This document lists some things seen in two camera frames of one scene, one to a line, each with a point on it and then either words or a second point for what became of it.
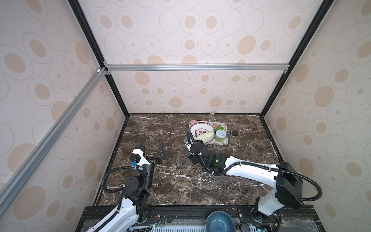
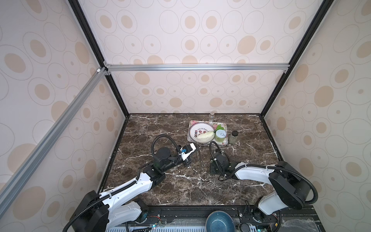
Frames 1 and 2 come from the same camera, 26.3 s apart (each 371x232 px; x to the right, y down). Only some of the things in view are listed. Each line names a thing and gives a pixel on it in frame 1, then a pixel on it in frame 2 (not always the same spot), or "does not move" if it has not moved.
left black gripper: x=160 y=159 -> x=186 y=162
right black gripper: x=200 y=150 -> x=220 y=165
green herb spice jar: x=233 y=140 does not move
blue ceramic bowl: x=220 y=221 does not move
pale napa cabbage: x=206 y=137 does not move
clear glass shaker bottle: x=211 y=118 does not move
